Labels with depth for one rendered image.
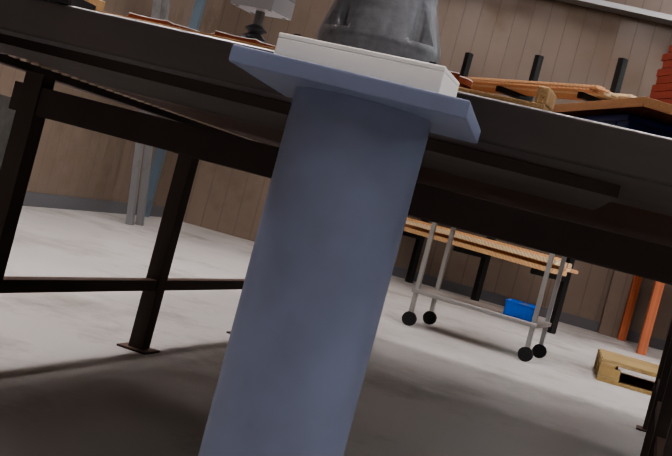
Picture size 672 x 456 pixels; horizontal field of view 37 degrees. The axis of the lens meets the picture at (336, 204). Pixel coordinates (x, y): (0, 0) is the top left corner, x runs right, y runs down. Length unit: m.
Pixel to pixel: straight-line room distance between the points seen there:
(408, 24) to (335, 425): 0.47
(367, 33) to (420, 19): 0.07
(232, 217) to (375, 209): 10.67
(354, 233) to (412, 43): 0.23
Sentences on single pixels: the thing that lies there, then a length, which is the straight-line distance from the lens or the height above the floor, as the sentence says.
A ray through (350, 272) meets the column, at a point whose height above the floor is 0.66.
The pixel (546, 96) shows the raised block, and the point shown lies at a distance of 1.47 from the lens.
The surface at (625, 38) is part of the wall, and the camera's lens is 12.47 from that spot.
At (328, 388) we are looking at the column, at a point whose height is 0.52.
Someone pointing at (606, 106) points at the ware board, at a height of 1.03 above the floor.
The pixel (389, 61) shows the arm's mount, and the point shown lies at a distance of 1.13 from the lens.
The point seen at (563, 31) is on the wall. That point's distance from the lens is 12.45.
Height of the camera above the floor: 0.74
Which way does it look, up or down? level
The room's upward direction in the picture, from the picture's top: 15 degrees clockwise
